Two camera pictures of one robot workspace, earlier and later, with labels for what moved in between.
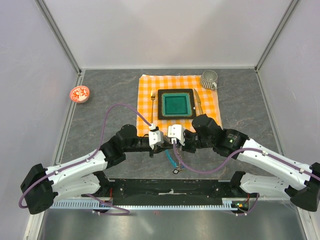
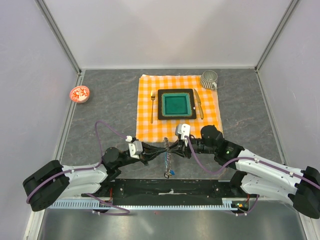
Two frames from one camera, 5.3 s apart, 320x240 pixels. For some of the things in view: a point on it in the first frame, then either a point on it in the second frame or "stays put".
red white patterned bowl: [79, 94] stays put
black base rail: [137, 192] stays put
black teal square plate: [176, 104] stays put
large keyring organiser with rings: [178, 165] → [168, 161]
